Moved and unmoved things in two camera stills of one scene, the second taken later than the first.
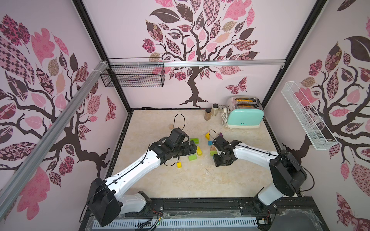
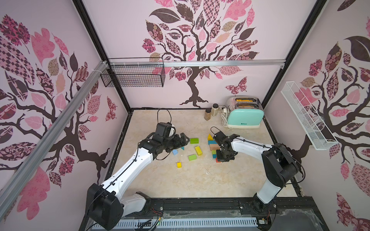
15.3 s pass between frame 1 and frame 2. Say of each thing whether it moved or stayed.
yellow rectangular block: stayed
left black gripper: moved
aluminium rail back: stayed
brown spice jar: stayed
